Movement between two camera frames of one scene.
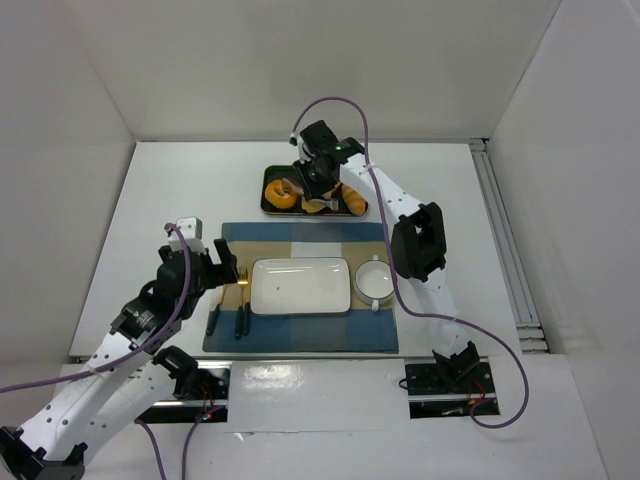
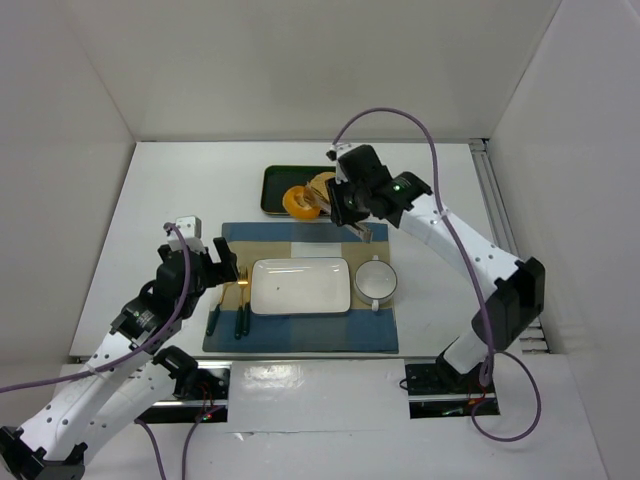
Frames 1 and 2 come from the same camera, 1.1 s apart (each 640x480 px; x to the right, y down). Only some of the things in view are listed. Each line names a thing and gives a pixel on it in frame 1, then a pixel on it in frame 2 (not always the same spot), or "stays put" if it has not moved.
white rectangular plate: x=300 y=286 stays put
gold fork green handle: x=242 y=281 stays put
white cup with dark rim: x=374 y=282 stays put
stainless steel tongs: x=332 y=203 → x=325 y=206
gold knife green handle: x=247 y=306 stays put
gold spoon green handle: x=215 y=315 stays put
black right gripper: x=316 y=186 → x=339 y=204
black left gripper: x=214 y=267 stays put
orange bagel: x=276 y=194 → x=295 y=204
